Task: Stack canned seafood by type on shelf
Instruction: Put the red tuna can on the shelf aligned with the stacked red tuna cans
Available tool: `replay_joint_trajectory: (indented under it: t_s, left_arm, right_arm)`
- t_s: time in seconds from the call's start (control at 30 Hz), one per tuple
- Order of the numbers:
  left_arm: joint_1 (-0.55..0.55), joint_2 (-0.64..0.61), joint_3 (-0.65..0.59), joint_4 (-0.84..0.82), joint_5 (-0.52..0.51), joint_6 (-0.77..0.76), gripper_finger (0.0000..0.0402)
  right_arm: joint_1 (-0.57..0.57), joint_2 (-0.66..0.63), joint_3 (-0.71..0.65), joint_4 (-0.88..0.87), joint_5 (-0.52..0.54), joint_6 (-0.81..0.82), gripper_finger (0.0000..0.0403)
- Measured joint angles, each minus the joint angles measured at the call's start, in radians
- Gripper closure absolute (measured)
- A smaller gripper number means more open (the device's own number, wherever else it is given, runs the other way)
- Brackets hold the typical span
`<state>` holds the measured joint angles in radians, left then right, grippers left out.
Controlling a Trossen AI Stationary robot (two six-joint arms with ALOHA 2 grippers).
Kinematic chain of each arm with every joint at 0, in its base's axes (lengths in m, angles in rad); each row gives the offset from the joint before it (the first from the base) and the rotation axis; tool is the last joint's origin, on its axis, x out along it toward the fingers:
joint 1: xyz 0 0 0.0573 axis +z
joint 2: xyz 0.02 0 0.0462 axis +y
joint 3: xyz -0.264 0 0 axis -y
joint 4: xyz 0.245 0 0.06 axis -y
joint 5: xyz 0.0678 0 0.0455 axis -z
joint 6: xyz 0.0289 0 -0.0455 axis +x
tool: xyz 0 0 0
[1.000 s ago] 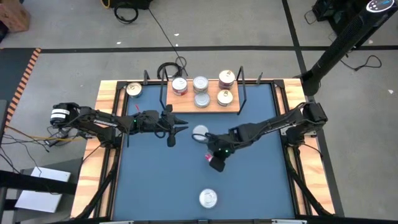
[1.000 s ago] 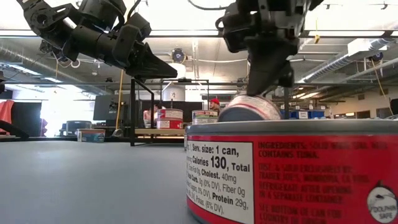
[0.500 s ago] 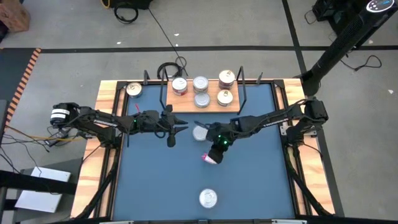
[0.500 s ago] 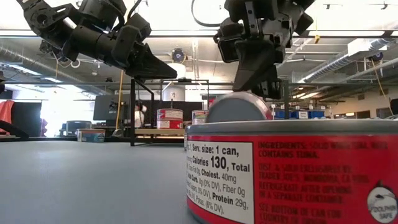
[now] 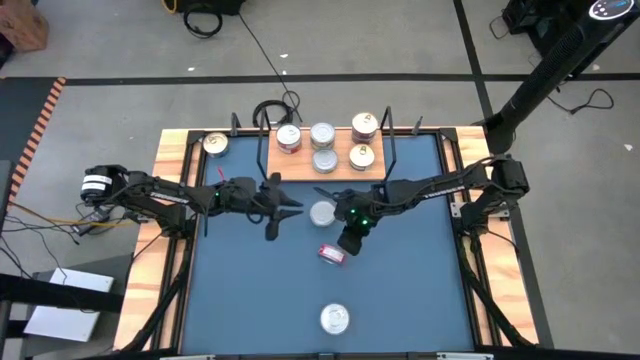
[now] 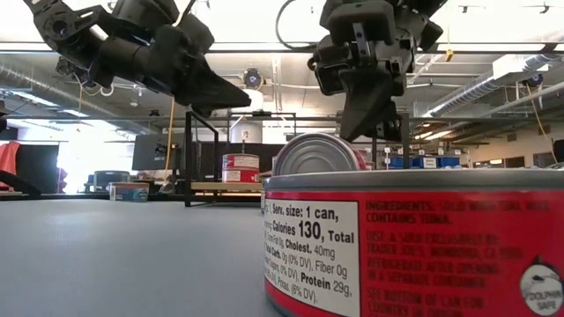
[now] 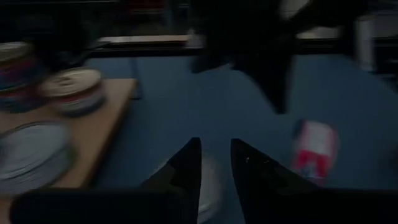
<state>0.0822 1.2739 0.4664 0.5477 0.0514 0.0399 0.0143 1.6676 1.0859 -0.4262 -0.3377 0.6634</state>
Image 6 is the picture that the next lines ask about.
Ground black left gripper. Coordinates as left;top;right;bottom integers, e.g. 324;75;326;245
143;24;253;119

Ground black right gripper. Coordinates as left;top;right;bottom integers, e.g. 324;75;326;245
308;0;444;143

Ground red label pull-tab can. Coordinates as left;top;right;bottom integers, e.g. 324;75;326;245
221;152;261;171

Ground white cylinder lamp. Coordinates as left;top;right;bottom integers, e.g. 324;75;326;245
240;88;264;114

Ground white cylindrical tank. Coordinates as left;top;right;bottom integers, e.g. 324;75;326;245
229;121;264;144

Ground black partition panel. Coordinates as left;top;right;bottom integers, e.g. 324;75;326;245
196;142;287;173
15;144;61;195

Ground black monitor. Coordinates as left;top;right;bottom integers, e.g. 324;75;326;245
131;133;187;172

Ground row of blue bins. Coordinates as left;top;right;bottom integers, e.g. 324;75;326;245
390;156;462;171

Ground black plastic crate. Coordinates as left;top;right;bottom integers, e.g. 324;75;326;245
92;170;131;193

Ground black ceiling device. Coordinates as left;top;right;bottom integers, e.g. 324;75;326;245
55;56;96;89

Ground blue table mat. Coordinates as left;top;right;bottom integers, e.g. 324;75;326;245
0;200;283;317

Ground orange hanging cloth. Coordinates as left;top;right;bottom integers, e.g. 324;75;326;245
0;140;22;191

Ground yellow hanging cable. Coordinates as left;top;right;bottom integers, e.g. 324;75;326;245
523;81;559;164
163;99;177;181

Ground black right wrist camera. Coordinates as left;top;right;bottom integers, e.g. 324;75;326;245
313;37;350;97

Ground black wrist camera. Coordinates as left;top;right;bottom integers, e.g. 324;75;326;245
313;37;350;97
175;12;216;55

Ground wooden shelf with black frame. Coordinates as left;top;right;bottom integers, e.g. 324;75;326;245
183;110;411;208

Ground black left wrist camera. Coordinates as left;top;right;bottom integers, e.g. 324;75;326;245
175;12;216;55

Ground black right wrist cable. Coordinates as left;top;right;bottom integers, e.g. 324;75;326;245
275;0;319;51

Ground silver spiral duct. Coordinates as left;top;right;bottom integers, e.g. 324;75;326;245
422;52;564;118

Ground black overhead frame beam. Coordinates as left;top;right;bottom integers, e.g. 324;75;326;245
0;41;564;55

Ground long grey ceiling duct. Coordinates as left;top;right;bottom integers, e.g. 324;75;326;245
0;63;153;136

